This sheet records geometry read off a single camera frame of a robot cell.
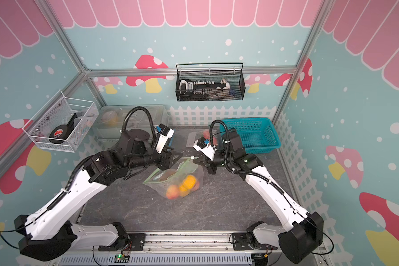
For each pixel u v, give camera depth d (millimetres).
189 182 793
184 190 826
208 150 598
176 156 606
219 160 610
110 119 946
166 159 531
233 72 896
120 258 735
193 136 1057
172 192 771
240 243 741
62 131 683
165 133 537
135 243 742
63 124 711
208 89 872
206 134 1057
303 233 376
